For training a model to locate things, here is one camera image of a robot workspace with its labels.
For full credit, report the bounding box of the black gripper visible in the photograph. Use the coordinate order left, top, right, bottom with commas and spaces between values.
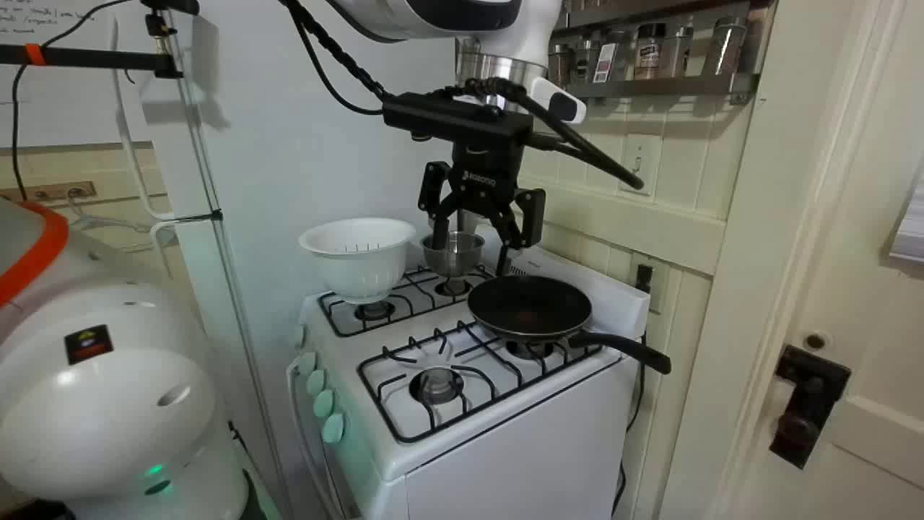
416, 140, 548, 280

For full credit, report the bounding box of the black frying pan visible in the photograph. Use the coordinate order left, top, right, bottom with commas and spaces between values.
464, 274, 676, 380

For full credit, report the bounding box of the white barcode label jar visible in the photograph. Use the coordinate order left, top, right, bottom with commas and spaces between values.
590, 39, 620, 87

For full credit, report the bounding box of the black-lid labelled spice jar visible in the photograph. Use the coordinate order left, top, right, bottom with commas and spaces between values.
633, 22, 669, 84

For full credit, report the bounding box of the beige spice steel-lid jar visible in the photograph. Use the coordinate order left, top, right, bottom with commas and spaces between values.
669, 23, 699, 82

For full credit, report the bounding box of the dark spice glass jar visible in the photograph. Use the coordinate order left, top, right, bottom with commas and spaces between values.
708, 16, 751, 82

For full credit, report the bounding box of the small steel pot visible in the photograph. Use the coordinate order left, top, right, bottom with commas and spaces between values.
419, 230, 487, 280

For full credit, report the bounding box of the white colander bowl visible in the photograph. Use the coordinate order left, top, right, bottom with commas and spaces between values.
296, 217, 419, 306

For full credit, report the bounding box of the black burner grate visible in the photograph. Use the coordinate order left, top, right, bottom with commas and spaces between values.
356, 315, 601, 445
314, 264, 496, 341

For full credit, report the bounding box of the white gas stove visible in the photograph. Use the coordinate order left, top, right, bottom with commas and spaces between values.
282, 225, 656, 520

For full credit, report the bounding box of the metal stand pole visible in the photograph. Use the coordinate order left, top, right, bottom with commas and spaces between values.
142, 0, 296, 520

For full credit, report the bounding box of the black door latch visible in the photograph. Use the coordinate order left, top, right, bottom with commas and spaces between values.
767, 331, 854, 474

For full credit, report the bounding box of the white panel door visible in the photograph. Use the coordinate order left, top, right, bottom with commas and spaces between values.
740, 0, 924, 520

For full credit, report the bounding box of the black boom bar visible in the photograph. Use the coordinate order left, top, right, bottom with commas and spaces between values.
0, 42, 184, 82

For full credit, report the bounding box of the white hanging paper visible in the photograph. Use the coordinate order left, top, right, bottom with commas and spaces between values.
886, 162, 924, 271

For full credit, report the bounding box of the white handwritten note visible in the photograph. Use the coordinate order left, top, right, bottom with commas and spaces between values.
0, 0, 110, 48

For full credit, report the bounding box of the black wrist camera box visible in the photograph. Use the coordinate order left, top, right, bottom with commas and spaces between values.
380, 91, 538, 152

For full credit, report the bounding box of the cream light switch plate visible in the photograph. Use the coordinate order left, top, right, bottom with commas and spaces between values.
617, 134, 665, 201

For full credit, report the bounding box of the black power cord with plug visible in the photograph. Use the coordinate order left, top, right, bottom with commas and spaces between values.
610, 261, 657, 518

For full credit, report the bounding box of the steel wall spice rack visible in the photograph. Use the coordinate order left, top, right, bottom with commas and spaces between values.
545, 0, 776, 108

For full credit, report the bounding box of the thin white cable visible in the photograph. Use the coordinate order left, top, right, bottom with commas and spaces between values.
106, 17, 181, 256

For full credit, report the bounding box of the orange strap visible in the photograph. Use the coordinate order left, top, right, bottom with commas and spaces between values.
0, 196, 71, 310

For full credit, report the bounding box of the thin black wall cable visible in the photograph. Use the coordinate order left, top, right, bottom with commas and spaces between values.
8, 0, 126, 201

